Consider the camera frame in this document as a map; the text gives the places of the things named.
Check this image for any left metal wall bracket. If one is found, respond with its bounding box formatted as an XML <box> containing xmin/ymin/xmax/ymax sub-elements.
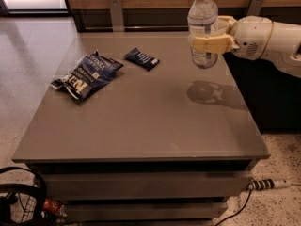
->
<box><xmin>108</xmin><ymin>0</ymin><xmax>124</xmax><ymax>32</ymax></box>

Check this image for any horizontal metal rail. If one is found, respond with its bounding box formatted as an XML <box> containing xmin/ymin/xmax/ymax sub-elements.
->
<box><xmin>83</xmin><ymin>25</ymin><xmax>188</xmax><ymax>31</ymax></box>

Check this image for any black power cable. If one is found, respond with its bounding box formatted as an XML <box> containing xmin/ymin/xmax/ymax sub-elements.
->
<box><xmin>214</xmin><ymin>189</ymin><xmax>253</xmax><ymax>226</ymax></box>

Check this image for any lower grey drawer front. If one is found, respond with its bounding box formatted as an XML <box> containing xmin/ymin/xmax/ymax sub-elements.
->
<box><xmin>65</xmin><ymin>202</ymin><xmax>228</xmax><ymax>221</ymax></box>

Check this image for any clear plastic water bottle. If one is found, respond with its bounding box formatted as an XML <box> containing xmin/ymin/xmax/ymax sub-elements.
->
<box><xmin>187</xmin><ymin>0</ymin><xmax>218</xmax><ymax>69</ymax></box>

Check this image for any metal wall bracket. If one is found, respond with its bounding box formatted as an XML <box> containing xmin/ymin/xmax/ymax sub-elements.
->
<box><xmin>108</xmin><ymin>0</ymin><xmax>124</xmax><ymax>32</ymax></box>
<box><xmin>246</xmin><ymin>0</ymin><xmax>264</xmax><ymax>16</ymax></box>

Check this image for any black wire basket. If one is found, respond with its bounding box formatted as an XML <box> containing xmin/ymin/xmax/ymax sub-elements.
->
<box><xmin>0</xmin><ymin>167</ymin><xmax>48</xmax><ymax>226</ymax></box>

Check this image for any upper grey drawer front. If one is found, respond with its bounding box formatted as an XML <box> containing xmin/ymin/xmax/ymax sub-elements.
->
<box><xmin>44</xmin><ymin>171</ymin><xmax>252</xmax><ymax>201</ymax></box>

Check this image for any white power strip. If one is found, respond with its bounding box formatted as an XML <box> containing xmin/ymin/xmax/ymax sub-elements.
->
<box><xmin>246</xmin><ymin>179</ymin><xmax>292</xmax><ymax>191</ymax></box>

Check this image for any small dark blue snack packet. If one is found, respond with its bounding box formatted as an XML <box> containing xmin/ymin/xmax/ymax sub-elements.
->
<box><xmin>124</xmin><ymin>48</ymin><xmax>160</xmax><ymax>71</ymax></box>

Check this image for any blue chip bag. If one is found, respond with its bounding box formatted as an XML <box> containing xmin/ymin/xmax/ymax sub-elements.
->
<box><xmin>51</xmin><ymin>51</ymin><xmax>123</xmax><ymax>102</ymax></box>

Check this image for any grey drawer cabinet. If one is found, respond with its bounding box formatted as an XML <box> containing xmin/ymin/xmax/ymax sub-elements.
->
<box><xmin>13</xmin><ymin>33</ymin><xmax>269</xmax><ymax>226</ymax></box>

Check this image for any right metal wall bracket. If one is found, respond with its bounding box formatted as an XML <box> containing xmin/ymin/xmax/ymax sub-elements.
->
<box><xmin>246</xmin><ymin>0</ymin><xmax>264</xmax><ymax>16</ymax></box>

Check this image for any grey drawer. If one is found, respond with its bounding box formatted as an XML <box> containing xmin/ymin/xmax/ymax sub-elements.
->
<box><xmin>44</xmin><ymin>171</ymin><xmax>252</xmax><ymax>201</ymax></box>
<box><xmin>65</xmin><ymin>202</ymin><xmax>228</xmax><ymax>221</ymax></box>

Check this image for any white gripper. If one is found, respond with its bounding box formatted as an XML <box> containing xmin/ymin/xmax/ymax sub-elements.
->
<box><xmin>191</xmin><ymin>16</ymin><xmax>273</xmax><ymax>60</ymax></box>

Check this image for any red snack packet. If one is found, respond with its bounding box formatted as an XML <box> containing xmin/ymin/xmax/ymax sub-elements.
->
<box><xmin>43</xmin><ymin>199</ymin><xmax>65</xmax><ymax>217</ymax></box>

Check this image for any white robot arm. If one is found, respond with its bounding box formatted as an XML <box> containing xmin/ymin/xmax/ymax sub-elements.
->
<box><xmin>188</xmin><ymin>16</ymin><xmax>301</xmax><ymax>78</ymax></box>

